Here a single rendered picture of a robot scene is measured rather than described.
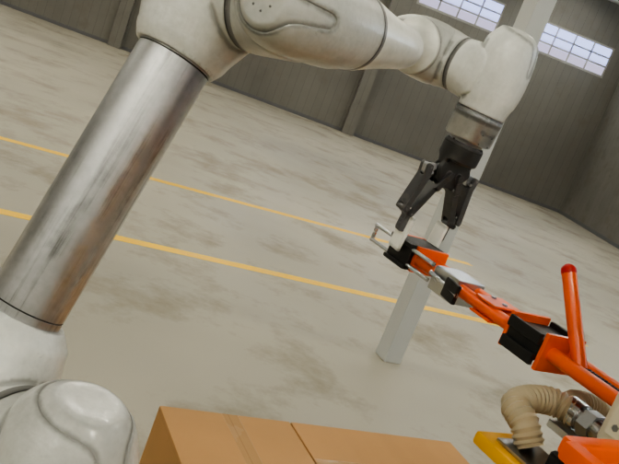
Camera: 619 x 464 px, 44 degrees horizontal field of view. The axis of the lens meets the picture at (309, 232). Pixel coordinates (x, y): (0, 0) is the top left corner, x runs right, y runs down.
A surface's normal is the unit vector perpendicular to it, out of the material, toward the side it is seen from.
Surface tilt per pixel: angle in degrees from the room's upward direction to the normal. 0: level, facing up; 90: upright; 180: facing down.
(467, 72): 92
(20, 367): 67
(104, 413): 4
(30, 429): 59
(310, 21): 97
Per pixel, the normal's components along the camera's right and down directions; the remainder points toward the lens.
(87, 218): 0.40, 0.17
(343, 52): 0.43, 0.85
